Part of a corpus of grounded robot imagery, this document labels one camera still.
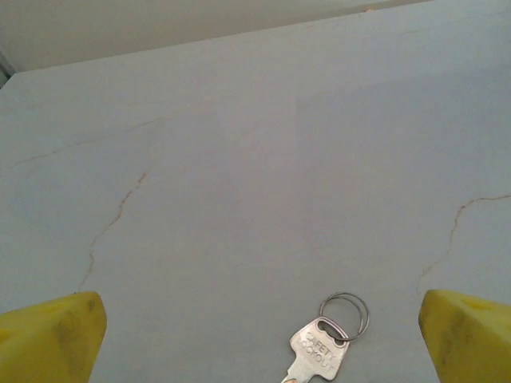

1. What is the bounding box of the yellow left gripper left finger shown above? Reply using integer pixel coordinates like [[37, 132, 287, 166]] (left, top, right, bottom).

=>
[[0, 291, 109, 383]]

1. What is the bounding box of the silver safety lockout key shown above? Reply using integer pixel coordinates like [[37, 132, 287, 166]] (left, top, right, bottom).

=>
[[280, 316, 347, 383]]

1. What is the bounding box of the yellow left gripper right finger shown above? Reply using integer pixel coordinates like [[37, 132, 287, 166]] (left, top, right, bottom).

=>
[[418, 288, 511, 383]]

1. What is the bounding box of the metal key ring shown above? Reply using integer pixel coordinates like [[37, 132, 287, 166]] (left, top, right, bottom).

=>
[[318, 291, 370, 342]]

